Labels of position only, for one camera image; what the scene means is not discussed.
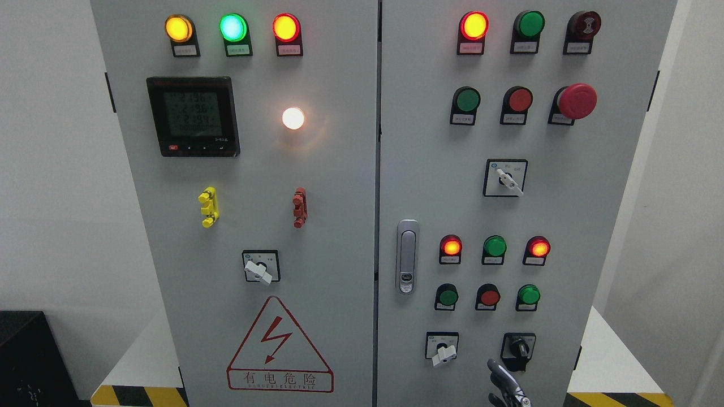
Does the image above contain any green lit indicator light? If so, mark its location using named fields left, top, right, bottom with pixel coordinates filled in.
left=219, top=13, right=253, bottom=57

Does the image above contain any black rotary knob switch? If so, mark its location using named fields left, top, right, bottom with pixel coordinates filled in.
left=500, top=332, right=536, bottom=373

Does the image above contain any red emergency stop button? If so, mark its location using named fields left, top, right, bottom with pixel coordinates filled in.
left=548, top=83, right=597, bottom=126

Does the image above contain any green push button lower right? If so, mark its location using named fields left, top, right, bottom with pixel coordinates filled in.
left=515, top=284, right=541, bottom=312

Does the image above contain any red lit light middle left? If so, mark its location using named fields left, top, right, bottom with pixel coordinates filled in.
left=438, top=234, right=463, bottom=265

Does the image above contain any silver door handle lock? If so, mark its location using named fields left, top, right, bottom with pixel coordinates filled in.
left=395, top=219, right=420, bottom=294

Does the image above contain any red lit indicator light left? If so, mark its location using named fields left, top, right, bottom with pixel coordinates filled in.
left=272, top=13, right=303, bottom=57

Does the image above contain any green push button upper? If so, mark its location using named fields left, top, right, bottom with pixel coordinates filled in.
left=449, top=86, right=481, bottom=126

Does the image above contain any white platform hazard striped base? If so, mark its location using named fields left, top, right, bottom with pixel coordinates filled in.
left=89, top=309, right=673, bottom=406

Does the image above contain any green indicator top right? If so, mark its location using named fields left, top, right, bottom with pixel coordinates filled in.
left=510, top=10, right=545, bottom=54

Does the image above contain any grey cabinet door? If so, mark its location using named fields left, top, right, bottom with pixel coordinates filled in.
left=91, top=1, right=378, bottom=406
left=377, top=1, right=677, bottom=406

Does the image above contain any red lit light middle right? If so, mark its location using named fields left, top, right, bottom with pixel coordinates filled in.
left=522, top=235, right=551, bottom=266

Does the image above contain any yellow indicator light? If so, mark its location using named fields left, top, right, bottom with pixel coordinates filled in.
left=165, top=15, right=201, bottom=58

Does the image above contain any white lit indicator light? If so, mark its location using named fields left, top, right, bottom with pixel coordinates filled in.
left=282, top=107, right=305, bottom=131

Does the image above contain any red terminal connector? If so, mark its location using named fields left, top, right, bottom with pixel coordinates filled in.
left=292, top=187, right=308, bottom=229

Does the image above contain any red push button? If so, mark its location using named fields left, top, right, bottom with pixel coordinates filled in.
left=474, top=283, right=501, bottom=311
left=499, top=86, right=533, bottom=125

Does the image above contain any left door selector switch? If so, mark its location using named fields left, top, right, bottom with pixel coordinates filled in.
left=242, top=249, right=281, bottom=286

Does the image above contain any left grey cabinet door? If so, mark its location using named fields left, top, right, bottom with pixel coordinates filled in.
left=91, top=1, right=378, bottom=406

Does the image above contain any right grey cabinet door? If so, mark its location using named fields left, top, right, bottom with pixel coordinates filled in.
left=377, top=1, right=677, bottom=406

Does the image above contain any green indicator middle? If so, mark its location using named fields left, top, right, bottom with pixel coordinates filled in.
left=481, top=235, right=507, bottom=266

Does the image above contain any red electric hazard warning sign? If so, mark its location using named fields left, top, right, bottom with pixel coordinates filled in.
left=227, top=296, right=334, bottom=392

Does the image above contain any red push button upper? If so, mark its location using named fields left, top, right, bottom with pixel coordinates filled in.
left=499, top=86, right=533, bottom=125

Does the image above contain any yellow terminal connector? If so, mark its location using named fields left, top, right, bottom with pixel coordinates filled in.
left=197, top=186, right=219, bottom=228

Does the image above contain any lower white selector switch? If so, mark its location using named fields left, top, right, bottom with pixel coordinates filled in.
left=425, top=331, right=459, bottom=368

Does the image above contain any red push button lower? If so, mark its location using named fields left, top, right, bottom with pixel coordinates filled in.
left=474, top=283, right=501, bottom=311

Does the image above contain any black box lower left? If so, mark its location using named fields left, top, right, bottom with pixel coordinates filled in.
left=1, top=311, right=81, bottom=406

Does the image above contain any upper right selector switch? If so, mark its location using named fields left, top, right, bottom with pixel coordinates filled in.
left=483, top=159, right=528, bottom=197

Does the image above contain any dark red buzzer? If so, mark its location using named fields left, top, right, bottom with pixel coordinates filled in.
left=563, top=11, right=602, bottom=55

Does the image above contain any red lit light top right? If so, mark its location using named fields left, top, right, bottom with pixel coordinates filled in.
left=456, top=11, right=489, bottom=55

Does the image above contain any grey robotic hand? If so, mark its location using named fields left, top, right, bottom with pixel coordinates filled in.
left=487, top=358, right=532, bottom=406

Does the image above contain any black digital power meter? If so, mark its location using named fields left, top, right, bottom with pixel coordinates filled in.
left=146, top=76, right=240, bottom=157

